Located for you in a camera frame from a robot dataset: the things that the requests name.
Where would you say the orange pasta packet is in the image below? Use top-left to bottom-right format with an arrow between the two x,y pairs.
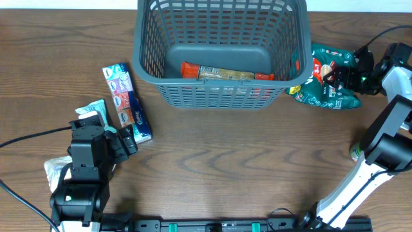
181,62 -> 274,81

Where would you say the green lid jar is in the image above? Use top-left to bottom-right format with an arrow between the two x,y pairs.
350,142 -> 364,162

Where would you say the Kleenex tissue multipack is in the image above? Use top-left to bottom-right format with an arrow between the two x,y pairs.
102,63 -> 152,144

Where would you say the green Nescafe coffee bag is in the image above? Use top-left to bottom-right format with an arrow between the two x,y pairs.
285,43 -> 361,110

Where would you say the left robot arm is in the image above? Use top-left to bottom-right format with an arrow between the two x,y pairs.
50,126 -> 138,227

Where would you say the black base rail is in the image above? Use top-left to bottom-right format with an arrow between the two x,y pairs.
128,216 -> 373,232

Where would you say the beige plastic pouch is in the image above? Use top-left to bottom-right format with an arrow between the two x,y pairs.
44,155 -> 116,193

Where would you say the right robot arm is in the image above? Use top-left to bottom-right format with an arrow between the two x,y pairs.
299,43 -> 411,230

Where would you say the grey plastic basket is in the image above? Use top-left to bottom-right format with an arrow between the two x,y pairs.
132,0 -> 314,109

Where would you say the teal wet wipes pack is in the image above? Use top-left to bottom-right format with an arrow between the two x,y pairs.
75,99 -> 117,133

